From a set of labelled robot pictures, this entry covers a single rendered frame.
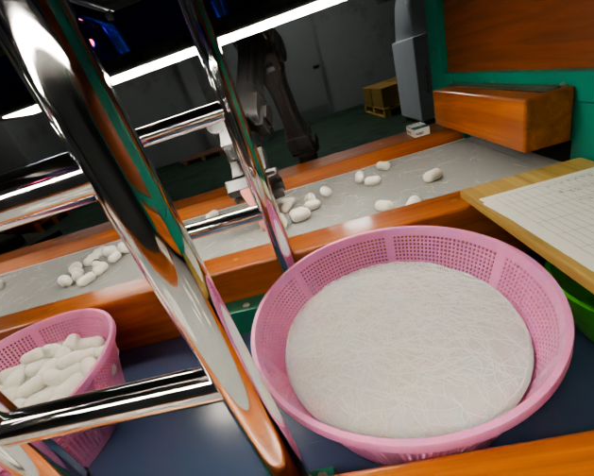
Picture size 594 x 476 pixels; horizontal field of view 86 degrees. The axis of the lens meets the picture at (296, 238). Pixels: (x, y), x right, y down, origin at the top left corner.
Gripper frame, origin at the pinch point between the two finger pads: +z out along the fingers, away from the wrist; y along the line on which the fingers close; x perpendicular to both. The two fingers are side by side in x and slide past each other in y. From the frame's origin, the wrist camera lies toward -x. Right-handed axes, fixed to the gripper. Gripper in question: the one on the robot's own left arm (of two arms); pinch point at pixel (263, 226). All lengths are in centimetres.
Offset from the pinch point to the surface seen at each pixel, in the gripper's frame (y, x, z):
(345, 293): 11.0, -12.3, 17.8
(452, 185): 32.6, -0.3, 2.8
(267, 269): 1.5, -9.3, 11.4
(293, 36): 45, 396, -594
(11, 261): -74, 15, -19
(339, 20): 142, 397, -594
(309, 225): 8.0, 0.0, 2.4
